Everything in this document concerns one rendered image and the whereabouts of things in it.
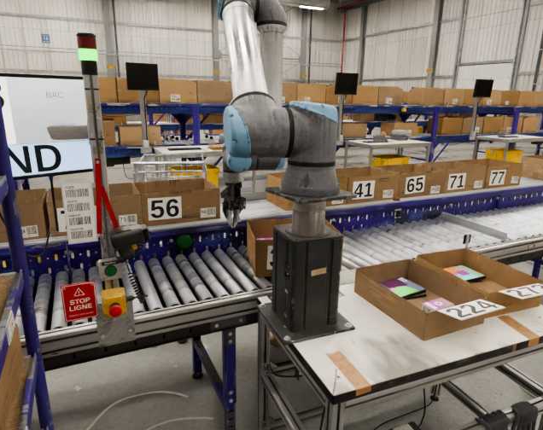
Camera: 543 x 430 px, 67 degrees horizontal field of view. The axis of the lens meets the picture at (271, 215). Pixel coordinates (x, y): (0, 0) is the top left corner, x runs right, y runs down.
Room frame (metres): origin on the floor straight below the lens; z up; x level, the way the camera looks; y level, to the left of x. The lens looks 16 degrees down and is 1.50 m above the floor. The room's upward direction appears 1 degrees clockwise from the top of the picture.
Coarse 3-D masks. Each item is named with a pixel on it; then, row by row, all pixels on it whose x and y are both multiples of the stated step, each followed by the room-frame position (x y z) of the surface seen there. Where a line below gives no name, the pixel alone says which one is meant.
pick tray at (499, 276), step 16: (432, 256) 1.68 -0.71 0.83; (448, 256) 1.71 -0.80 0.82; (464, 256) 1.75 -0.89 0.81; (480, 256) 1.67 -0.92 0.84; (448, 272) 1.47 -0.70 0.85; (480, 272) 1.66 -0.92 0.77; (496, 272) 1.59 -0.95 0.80; (512, 272) 1.52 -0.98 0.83; (480, 288) 1.33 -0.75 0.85; (496, 288) 1.52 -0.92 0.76; (496, 304) 1.31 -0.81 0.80; (512, 304) 1.34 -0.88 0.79; (528, 304) 1.37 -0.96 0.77
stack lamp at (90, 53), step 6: (78, 42) 1.24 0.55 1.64; (84, 42) 1.23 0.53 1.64; (90, 42) 1.24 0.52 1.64; (78, 48) 1.24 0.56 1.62; (84, 48) 1.23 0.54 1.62; (90, 48) 1.24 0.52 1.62; (84, 54) 1.23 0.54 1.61; (90, 54) 1.24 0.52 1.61; (96, 54) 1.26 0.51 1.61; (90, 60) 1.24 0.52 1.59; (96, 60) 1.26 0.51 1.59
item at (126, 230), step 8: (136, 224) 1.26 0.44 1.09; (144, 224) 1.28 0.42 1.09; (112, 232) 1.22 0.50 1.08; (120, 232) 1.21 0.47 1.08; (128, 232) 1.21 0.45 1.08; (136, 232) 1.22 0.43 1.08; (144, 232) 1.23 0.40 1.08; (112, 240) 1.19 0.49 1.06; (120, 240) 1.20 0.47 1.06; (128, 240) 1.21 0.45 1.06; (136, 240) 1.22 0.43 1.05; (144, 240) 1.23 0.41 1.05; (120, 248) 1.21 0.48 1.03; (128, 248) 1.22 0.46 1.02; (136, 248) 1.24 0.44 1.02; (120, 256) 1.22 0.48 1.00; (128, 256) 1.22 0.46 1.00
